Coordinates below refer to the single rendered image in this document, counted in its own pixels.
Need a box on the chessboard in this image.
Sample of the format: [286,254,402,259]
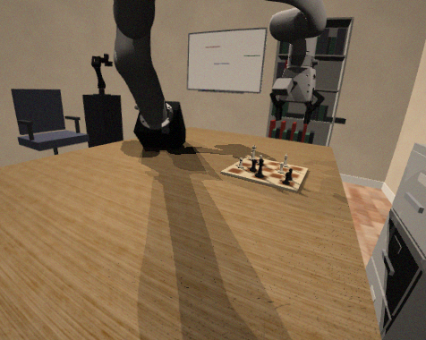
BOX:
[221,157,308,192]

